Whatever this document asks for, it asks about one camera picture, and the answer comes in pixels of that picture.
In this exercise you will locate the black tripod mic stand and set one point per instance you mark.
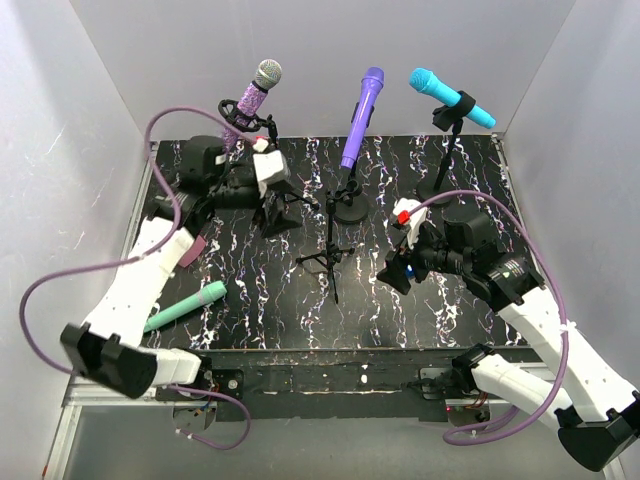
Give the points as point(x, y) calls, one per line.
point(332, 254)

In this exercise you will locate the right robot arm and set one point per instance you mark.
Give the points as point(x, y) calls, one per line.
point(595, 413)

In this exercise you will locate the right round base stand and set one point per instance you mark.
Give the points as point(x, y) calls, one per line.
point(446, 118)

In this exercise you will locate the cyan microphone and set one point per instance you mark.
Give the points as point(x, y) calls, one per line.
point(427, 83)

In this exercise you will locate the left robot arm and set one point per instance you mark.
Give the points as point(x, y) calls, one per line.
point(106, 348)

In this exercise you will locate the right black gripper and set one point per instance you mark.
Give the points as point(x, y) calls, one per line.
point(393, 273)

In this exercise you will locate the mint green microphone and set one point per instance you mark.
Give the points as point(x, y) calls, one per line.
point(207, 295)

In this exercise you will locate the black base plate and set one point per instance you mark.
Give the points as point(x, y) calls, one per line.
point(377, 383)

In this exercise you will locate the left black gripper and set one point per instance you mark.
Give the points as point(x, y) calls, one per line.
point(279, 219)

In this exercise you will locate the glitter purple microphone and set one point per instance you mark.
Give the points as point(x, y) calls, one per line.
point(241, 115)

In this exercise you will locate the black rear tripod stand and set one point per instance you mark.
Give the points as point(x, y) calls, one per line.
point(272, 140)

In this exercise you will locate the round base mic stand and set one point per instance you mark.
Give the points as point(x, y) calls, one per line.
point(351, 207)

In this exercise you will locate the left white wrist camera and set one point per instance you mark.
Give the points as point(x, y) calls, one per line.
point(270, 165)

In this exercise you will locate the pink box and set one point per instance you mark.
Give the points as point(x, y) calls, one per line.
point(193, 253)

